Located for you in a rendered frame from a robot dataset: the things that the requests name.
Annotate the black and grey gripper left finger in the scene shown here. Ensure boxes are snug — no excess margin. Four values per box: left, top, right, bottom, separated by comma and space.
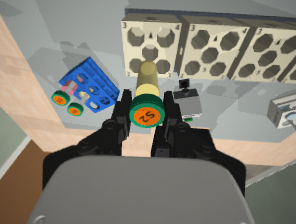
42, 89, 132, 191

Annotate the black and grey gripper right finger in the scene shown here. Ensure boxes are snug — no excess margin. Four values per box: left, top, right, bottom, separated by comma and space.
162, 91, 246, 198

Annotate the sample tube with green cap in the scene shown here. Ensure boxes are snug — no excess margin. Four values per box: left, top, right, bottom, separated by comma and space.
51, 74, 83, 106

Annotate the blue tube rack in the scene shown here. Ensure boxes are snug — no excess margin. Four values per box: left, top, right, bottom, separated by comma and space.
59, 56, 120, 113

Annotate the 50 ml tube with green cap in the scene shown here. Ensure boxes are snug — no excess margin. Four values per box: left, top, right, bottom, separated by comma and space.
129, 60, 165, 128

